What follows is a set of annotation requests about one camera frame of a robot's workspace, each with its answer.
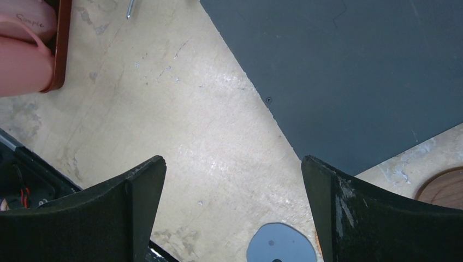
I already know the dark wooden coaster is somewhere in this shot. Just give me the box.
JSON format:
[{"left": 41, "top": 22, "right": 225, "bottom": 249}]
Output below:
[{"left": 414, "top": 166, "right": 462, "bottom": 210}]

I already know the blue grey smiley coaster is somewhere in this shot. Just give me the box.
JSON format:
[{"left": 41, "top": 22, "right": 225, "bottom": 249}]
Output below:
[{"left": 246, "top": 223, "right": 317, "bottom": 262}]

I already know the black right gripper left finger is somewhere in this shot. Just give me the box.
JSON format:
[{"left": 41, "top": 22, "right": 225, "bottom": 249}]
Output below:
[{"left": 1, "top": 156, "right": 166, "bottom": 261}]

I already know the dark flat metal box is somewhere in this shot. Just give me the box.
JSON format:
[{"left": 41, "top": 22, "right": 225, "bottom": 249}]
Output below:
[{"left": 201, "top": 0, "right": 462, "bottom": 175}]

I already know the pink mug front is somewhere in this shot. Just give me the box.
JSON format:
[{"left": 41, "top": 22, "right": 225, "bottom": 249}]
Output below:
[{"left": 1, "top": 1, "right": 57, "bottom": 97}]

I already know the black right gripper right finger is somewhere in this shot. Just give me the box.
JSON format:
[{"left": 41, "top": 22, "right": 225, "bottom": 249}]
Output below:
[{"left": 301, "top": 156, "right": 462, "bottom": 261}]

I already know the yellow handled screwdriver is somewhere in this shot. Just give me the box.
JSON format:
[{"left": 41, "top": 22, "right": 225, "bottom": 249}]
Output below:
[{"left": 126, "top": 0, "right": 135, "bottom": 20}]

